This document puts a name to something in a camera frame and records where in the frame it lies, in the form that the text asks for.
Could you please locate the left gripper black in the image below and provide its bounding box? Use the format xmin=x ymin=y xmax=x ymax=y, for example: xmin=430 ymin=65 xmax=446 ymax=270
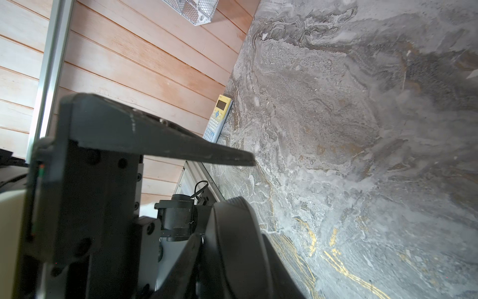
xmin=12 ymin=93 xmax=256 ymax=299

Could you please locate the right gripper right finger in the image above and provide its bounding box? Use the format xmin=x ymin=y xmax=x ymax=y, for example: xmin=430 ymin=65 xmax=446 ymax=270
xmin=262 ymin=234 xmax=305 ymax=299

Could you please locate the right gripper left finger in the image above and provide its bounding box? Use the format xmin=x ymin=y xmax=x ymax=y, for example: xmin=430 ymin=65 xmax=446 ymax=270
xmin=149 ymin=234 xmax=202 ymax=299

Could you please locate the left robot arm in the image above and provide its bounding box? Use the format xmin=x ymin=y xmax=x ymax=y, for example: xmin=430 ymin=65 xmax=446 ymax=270
xmin=1 ymin=93 xmax=255 ymax=299

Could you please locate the yellow calculator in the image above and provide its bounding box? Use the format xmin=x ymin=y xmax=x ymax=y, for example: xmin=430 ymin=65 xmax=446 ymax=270
xmin=203 ymin=95 xmax=233 ymax=143

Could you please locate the white wire wall shelf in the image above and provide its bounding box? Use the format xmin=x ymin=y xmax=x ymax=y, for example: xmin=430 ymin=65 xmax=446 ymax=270
xmin=164 ymin=0 xmax=219 ymax=26

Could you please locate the black mouse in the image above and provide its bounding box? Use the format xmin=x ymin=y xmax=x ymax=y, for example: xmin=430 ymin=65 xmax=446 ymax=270
xmin=197 ymin=197 xmax=273 ymax=299

